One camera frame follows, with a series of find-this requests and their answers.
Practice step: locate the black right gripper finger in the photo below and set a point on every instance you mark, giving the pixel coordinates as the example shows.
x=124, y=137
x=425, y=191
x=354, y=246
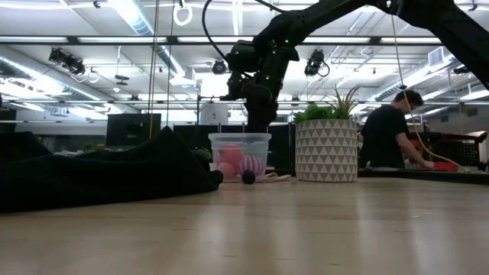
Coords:
x=269, y=122
x=255, y=122

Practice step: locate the clear plastic tupperware container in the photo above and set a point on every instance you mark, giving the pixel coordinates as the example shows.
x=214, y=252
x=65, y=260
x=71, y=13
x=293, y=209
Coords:
x=263, y=147

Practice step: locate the red pepper toy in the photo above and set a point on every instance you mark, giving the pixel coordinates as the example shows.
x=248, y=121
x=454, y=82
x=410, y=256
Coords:
x=231, y=153

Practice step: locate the purple striped onion toy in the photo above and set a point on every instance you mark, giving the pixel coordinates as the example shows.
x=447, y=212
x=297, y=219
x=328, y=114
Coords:
x=251, y=165

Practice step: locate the small dark plum toy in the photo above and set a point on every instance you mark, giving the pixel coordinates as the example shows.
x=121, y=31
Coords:
x=248, y=177

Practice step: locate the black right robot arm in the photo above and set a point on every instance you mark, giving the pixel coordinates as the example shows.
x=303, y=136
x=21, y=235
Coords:
x=439, y=19

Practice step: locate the dark green leafy produce toy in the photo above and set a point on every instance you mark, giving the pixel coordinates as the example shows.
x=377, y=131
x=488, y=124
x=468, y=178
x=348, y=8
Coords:
x=202, y=153

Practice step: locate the black partition panel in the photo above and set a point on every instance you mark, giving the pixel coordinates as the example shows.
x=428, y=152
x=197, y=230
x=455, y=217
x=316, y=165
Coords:
x=283, y=143

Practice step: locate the white bucket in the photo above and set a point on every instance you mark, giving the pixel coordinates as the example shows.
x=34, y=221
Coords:
x=214, y=114

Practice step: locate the green leafy plant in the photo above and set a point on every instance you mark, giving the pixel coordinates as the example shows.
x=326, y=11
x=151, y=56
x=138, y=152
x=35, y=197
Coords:
x=313, y=113

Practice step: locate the beige flat cloth piece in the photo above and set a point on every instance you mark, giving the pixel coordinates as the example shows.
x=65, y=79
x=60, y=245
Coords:
x=277, y=178

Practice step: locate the white grey triangle pattern planter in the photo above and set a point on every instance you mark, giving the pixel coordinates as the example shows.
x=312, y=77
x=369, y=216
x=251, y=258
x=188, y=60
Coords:
x=326, y=151

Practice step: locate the spiky air plant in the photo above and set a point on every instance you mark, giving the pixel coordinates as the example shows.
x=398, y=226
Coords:
x=344, y=105

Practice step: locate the person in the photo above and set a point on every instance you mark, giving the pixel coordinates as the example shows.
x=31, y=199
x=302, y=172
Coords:
x=382, y=133

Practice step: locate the black overhead beam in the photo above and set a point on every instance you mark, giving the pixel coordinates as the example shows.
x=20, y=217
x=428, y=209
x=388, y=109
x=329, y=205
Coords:
x=374, y=39

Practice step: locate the black computer monitor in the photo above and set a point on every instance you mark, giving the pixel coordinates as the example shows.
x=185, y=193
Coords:
x=126, y=130

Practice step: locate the black counter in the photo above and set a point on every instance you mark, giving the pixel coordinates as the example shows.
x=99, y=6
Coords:
x=420, y=177

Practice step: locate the black cloth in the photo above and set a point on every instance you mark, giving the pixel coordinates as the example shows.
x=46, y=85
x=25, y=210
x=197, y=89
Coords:
x=95, y=179

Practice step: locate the white air vent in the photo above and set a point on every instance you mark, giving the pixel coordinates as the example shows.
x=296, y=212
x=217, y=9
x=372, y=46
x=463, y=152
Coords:
x=435, y=57

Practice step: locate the red plastic bin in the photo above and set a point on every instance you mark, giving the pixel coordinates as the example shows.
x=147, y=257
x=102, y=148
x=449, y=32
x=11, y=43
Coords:
x=445, y=167

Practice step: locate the shelf with orange parts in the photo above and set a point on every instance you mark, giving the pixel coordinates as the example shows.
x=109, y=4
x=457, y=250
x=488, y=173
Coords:
x=458, y=147

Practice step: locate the small black ceiling fixture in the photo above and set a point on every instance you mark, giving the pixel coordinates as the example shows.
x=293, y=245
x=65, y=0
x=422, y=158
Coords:
x=460, y=70

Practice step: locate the black metal frame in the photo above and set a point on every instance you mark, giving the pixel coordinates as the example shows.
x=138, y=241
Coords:
x=223, y=98

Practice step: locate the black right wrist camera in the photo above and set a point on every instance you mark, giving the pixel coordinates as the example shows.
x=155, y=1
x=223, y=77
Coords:
x=243, y=56

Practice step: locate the round black ceiling camera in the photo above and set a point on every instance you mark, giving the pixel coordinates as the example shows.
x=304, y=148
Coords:
x=219, y=67

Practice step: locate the thin black horizontal rail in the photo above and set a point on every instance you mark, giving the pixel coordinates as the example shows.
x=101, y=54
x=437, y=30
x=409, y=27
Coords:
x=114, y=101

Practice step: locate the silver ceiling air duct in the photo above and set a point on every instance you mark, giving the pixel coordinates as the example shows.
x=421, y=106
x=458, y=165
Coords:
x=428, y=78

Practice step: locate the long black ceiling camera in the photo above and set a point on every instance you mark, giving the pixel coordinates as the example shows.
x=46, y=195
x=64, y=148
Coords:
x=67, y=61

